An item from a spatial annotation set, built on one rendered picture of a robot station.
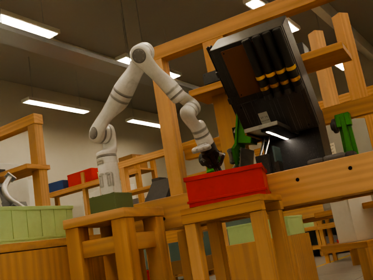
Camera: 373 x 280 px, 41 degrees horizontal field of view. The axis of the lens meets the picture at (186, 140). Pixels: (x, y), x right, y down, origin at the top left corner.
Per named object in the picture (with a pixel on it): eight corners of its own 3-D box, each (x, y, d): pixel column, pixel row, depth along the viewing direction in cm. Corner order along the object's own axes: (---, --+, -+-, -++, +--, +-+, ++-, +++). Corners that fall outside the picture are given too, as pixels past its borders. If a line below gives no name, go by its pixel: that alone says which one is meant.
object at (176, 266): (203, 278, 1086) (200, 257, 1095) (171, 282, 1125) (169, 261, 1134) (227, 271, 1189) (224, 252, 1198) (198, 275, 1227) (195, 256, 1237)
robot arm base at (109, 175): (116, 193, 219) (111, 154, 222) (97, 196, 222) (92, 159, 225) (125, 193, 228) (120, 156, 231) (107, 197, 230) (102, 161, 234)
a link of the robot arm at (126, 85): (141, 37, 217) (116, 86, 226) (135, 40, 208) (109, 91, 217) (159, 48, 217) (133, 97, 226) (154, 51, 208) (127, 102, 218)
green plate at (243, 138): (249, 153, 246) (251, 110, 247) (233, 152, 250) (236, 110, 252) (257, 155, 256) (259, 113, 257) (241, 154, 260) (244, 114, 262)
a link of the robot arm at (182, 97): (205, 107, 219) (185, 83, 217) (197, 116, 212) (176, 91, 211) (195, 114, 224) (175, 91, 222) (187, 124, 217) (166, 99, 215)
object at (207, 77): (226, 78, 290) (225, 66, 291) (203, 85, 297) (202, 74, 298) (231, 80, 296) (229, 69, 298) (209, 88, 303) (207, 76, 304)
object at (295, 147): (328, 170, 243) (313, 104, 250) (269, 183, 257) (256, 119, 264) (336, 173, 259) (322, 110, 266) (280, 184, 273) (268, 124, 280)
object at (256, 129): (278, 126, 222) (276, 120, 223) (245, 135, 229) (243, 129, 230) (302, 137, 256) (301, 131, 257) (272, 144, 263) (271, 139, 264)
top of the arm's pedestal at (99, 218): (124, 216, 201) (123, 206, 202) (62, 229, 215) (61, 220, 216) (164, 215, 229) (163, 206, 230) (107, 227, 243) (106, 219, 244)
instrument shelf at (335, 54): (343, 48, 255) (341, 40, 256) (188, 97, 295) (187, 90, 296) (352, 60, 277) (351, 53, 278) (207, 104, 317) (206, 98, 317)
